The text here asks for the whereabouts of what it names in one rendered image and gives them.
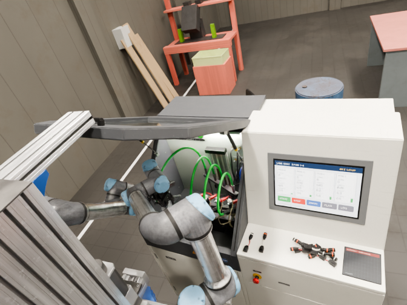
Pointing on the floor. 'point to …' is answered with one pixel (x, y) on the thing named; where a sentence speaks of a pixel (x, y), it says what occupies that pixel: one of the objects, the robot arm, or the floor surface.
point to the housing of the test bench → (232, 104)
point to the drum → (320, 89)
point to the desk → (390, 54)
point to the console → (304, 221)
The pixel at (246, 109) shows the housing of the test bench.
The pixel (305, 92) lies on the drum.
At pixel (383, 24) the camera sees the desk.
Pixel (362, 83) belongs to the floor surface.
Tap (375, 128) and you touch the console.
